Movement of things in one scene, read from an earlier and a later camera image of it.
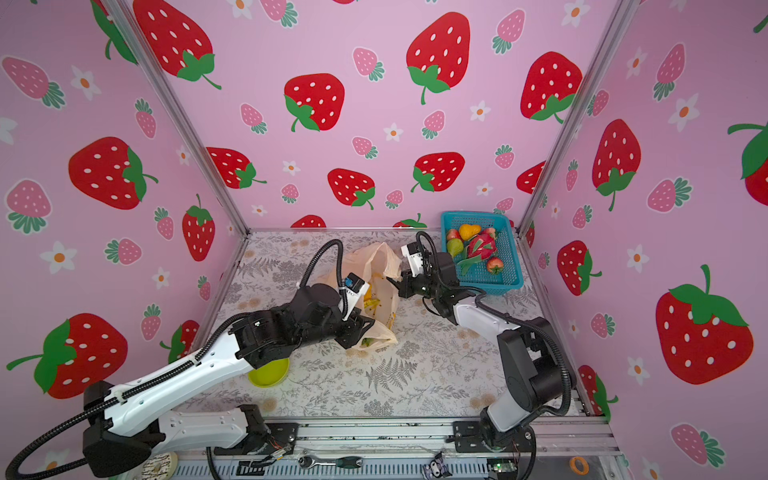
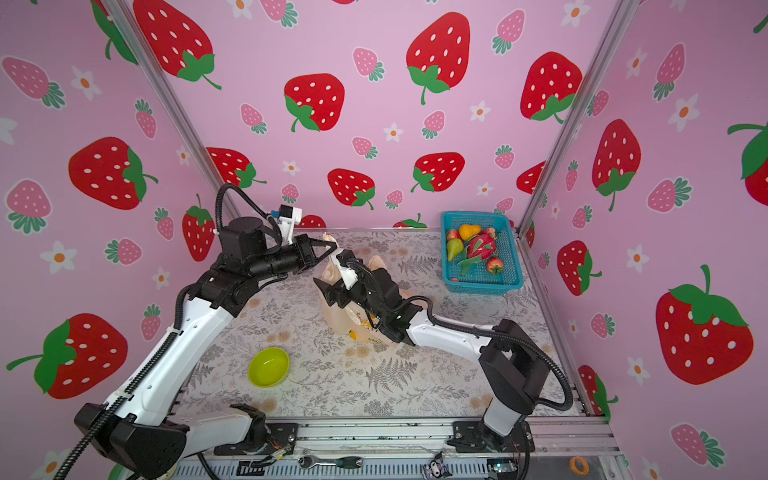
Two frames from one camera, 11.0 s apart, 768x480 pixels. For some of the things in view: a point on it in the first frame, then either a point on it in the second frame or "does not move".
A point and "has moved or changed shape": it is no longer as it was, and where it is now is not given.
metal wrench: x=348 y=462 does not move
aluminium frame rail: x=566 y=448 does not move
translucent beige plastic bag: x=382 y=269 has moved or changed shape
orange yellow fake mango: x=468 y=231 does not move
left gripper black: x=356 y=330 to x=302 y=252
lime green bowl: x=270 y=374 does not move
